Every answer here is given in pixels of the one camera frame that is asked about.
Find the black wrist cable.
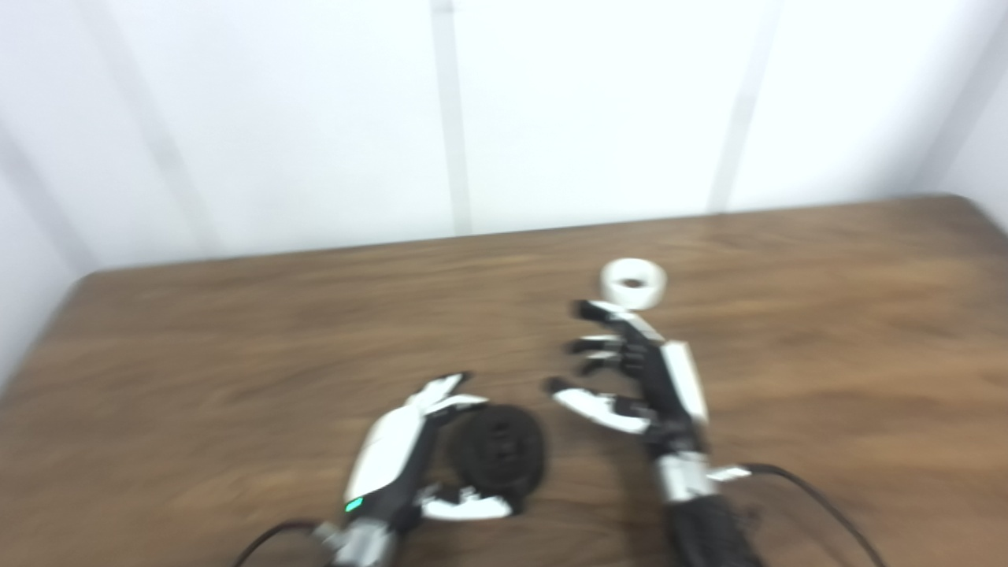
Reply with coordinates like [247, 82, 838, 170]
[709, 463, 887, 567]
[232, 520, 324, 567]

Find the round black part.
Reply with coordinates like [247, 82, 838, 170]
[447, 404, 547, 513]

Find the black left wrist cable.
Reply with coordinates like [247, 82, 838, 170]
[232, 520, 324, 567]

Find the white toothed ring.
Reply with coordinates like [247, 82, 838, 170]
[601, 258, 669, 309]

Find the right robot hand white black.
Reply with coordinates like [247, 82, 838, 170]
[543, 299, 710, 458]

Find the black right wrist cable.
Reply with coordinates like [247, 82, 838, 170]
[709, 463, 887, 567]

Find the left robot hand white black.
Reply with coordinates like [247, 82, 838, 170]
[343, 372, 517, 530]

